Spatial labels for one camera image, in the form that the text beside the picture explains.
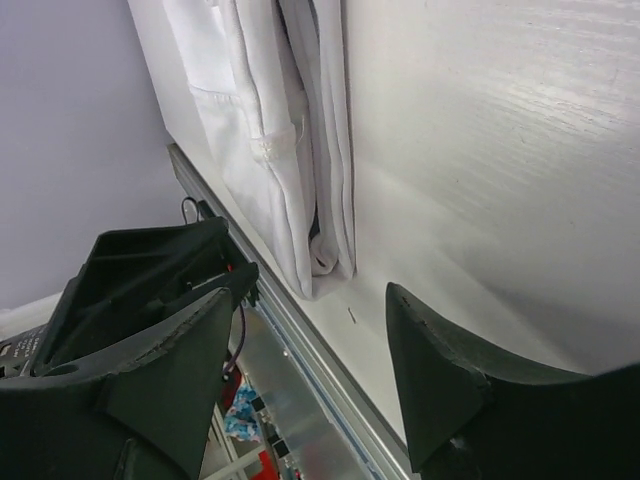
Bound aluminium rail frame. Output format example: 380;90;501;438
168;144;414;479

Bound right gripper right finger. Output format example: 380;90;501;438
385;283;639;479

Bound white skirt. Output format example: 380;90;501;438
130;1;356;300

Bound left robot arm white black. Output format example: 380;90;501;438
1;217;259;379

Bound colourful items below table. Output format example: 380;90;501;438
211;368;303;479

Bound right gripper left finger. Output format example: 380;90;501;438
1;289;233;479

